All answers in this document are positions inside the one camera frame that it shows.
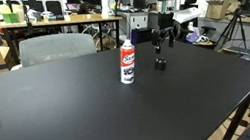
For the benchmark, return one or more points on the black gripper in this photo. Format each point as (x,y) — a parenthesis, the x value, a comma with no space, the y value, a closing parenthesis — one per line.
(166,20)

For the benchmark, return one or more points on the black round lid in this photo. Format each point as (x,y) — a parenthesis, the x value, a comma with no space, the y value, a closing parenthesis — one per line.
(160,64)

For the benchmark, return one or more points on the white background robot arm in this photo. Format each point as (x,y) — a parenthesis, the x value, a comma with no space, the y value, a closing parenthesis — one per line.
(106,5)

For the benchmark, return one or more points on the red white spray can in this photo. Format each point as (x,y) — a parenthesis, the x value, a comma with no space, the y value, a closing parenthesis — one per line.
(127,63)

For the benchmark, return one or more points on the white bottle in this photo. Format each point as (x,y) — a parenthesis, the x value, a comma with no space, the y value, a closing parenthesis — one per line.
(190,27)

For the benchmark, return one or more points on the white drawer cabinet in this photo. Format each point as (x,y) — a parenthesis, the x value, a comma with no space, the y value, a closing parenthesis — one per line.
(139,20)

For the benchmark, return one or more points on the brown cardboard box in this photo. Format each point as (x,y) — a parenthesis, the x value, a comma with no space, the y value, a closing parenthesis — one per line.
(152,7)

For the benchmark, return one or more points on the small black monitor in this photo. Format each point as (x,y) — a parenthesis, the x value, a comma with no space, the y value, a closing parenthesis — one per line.
(139,1)

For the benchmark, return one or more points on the black office chair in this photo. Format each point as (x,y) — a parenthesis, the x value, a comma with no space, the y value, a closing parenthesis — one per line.
(191,0)

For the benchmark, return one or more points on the open cardboard box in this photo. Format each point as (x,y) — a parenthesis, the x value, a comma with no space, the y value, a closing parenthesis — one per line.
(218,9)

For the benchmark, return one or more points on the tall black tripod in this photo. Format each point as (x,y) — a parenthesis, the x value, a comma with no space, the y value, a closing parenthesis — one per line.
(236,12)

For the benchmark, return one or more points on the long wooden desk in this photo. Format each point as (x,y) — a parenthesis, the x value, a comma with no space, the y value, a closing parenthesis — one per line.
(83,18)

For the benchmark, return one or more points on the open laptop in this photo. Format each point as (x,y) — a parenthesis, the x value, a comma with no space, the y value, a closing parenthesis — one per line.
(73,7)

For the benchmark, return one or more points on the grey office chair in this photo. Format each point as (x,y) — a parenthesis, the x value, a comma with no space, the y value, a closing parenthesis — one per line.
(57,47)

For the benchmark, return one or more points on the black table leg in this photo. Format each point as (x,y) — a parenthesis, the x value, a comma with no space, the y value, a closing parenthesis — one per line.
(237,119)

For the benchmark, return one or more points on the white cabinet with black panels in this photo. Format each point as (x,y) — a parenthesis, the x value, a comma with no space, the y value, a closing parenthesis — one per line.
(50,4)

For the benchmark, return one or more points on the green box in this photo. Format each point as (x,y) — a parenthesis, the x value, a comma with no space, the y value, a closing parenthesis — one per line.
(10,18)

